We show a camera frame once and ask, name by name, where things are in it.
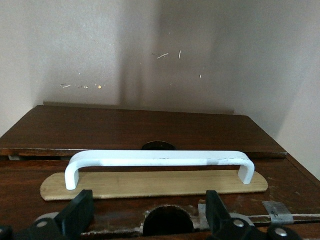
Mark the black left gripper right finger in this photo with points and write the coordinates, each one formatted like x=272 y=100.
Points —
x=225 y=227

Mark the dark brown wooden cabinet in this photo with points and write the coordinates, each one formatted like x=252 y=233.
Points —
x=125 y=130

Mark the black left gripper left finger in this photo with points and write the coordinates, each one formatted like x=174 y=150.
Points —
x=70 y=220

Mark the grey tape piece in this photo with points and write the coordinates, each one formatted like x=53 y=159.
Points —
x=277 y=212

